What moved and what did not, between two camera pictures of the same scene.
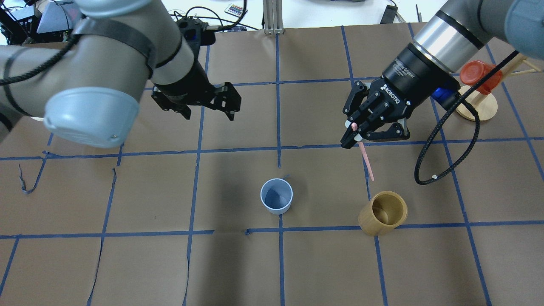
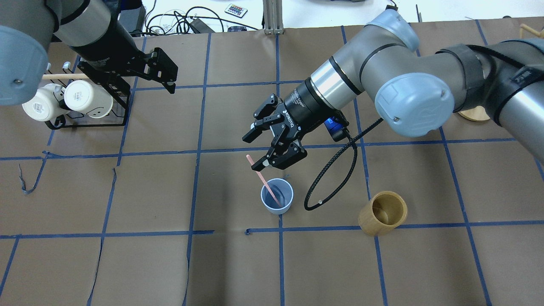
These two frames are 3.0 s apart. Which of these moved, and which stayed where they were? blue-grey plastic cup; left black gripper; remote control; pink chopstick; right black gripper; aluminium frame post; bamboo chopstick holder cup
Moved: pink chopstick; right black gripper; left black gripper
Stayed: aluminium frame post; remote control; bamboo chopstick holder cup; blue-grey plastic cup
